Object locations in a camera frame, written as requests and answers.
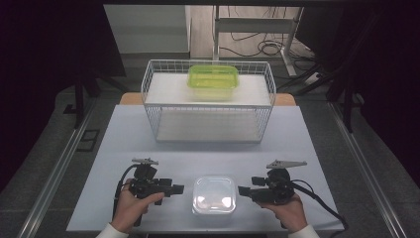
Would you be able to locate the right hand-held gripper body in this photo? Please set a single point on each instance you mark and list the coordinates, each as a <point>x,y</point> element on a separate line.
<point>279,188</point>

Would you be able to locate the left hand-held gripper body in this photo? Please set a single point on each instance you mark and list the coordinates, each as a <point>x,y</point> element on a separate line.
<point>145,187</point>

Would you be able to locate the clear square food container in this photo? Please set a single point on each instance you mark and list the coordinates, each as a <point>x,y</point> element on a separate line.
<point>214,195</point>

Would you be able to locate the green lidded food container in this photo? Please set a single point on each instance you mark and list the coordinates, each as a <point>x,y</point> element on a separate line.
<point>213,77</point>

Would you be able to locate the person's left hand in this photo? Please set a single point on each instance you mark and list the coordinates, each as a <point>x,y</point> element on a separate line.
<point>130,210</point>

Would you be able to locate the person's right hand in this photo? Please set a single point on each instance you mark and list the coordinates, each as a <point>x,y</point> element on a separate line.
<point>290,213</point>

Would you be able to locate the black floor plate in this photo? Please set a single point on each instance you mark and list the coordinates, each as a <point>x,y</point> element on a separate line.
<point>88,140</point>

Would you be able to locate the wooden table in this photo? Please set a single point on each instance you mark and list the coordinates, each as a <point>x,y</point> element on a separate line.
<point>132,99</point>

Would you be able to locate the black stand legs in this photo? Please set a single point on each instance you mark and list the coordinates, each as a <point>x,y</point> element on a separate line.
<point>79,99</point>
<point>347,105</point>

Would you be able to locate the white power strip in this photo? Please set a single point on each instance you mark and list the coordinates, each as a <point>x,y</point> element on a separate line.
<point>313,78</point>

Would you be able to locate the white cabinet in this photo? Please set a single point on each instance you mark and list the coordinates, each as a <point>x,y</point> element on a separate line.
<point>148,29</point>

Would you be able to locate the dark curtain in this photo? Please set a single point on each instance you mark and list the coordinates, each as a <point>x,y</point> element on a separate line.
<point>389,66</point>
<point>39,66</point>

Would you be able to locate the aluminium floor rail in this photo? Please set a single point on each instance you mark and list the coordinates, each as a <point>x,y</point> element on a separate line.
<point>366,172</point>
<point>56,172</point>

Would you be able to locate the white metal desk frame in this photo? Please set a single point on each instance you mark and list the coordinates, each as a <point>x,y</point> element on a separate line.
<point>257,24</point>

